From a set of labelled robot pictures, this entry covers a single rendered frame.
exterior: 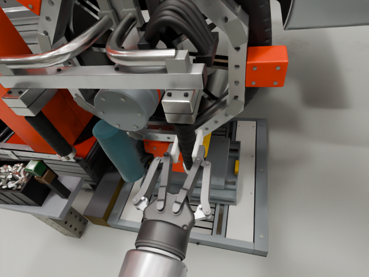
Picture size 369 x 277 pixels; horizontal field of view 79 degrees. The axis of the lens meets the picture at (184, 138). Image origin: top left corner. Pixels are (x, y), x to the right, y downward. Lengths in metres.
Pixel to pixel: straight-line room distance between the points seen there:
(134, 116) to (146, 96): 0.05
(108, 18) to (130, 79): 0.20
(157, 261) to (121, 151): 0.47
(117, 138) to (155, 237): 0.42
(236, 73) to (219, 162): 0.66
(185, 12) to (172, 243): 0.35
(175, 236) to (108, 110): 0.33
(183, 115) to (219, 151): 0.84
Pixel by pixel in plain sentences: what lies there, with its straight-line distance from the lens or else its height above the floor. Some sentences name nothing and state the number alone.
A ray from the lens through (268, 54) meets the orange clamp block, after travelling 0.58.
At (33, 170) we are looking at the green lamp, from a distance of 0.85.
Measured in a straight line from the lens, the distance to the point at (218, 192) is 1.16.
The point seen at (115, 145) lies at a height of 0.69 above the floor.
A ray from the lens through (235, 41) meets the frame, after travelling 0.53.
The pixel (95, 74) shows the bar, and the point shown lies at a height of 0.98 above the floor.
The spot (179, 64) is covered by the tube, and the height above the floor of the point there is 0.99.
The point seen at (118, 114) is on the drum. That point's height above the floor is 0.85.
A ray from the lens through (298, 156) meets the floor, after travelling 1.51.
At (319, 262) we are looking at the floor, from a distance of 1.26.
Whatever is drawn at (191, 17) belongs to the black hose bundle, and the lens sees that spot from 0.42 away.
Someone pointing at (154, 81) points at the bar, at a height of 0.97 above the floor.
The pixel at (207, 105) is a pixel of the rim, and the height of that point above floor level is 0.67.
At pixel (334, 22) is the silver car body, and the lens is 1.06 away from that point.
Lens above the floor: 1.17
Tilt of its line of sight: 47 degrees down
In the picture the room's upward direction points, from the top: 13 degrees counter-clockwise
